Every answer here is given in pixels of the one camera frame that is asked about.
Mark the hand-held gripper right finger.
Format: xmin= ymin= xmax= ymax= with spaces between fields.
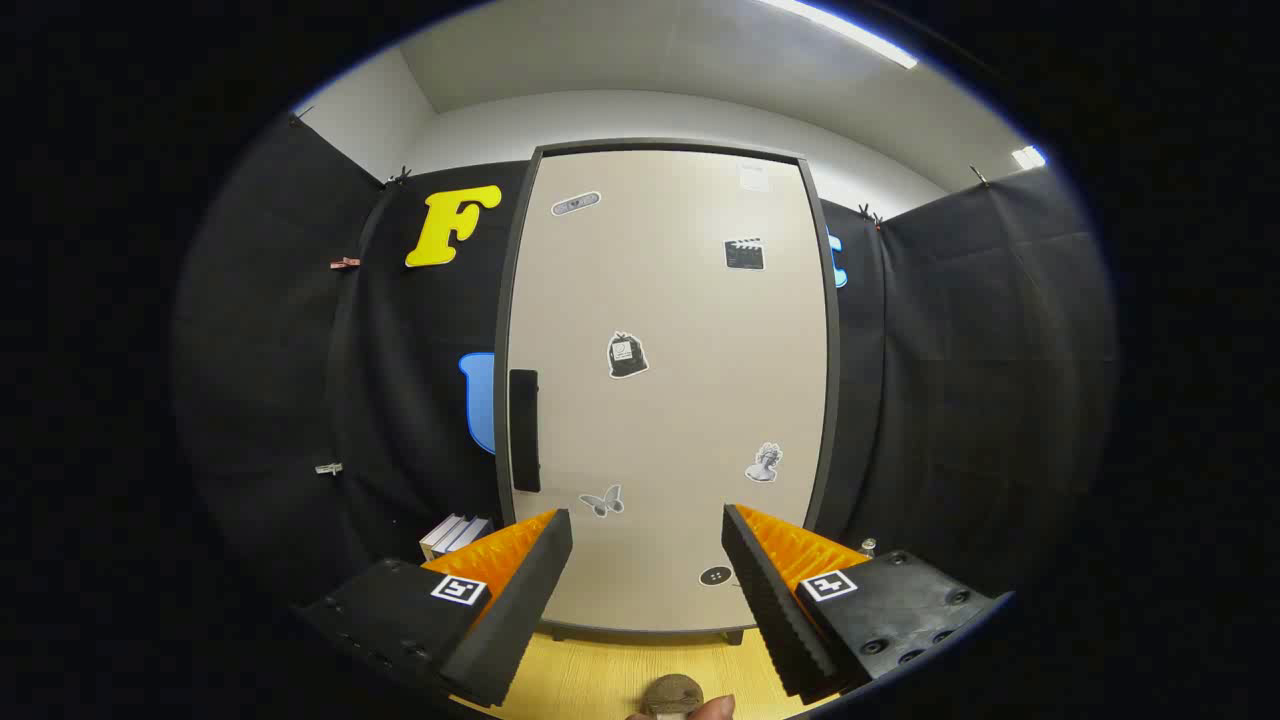
xmin=722 ymin=504 xmax=1013 ymax=705

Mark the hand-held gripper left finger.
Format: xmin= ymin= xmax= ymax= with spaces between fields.
xmin=300 ymin=508 xmax=574 ymax=709

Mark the black cabinet door handle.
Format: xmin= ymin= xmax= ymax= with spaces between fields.
xmin=509 ymin=368 xmax=542 ymax=493

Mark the beige shoe cabinet door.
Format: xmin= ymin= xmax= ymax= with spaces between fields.
xmin=510 ymin=150 xmax=831 ymax=633

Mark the white book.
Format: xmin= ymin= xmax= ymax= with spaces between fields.
xmin=420 ymin=514 xmax=471 ymax=561

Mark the black backdrop cloth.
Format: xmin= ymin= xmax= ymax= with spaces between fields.
xmin=170 ymin=110 xmax=1119 ymax=611

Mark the long ceiling light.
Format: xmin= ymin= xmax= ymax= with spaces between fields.
xmin=760 ymin=0 xmax=919 ymax=69

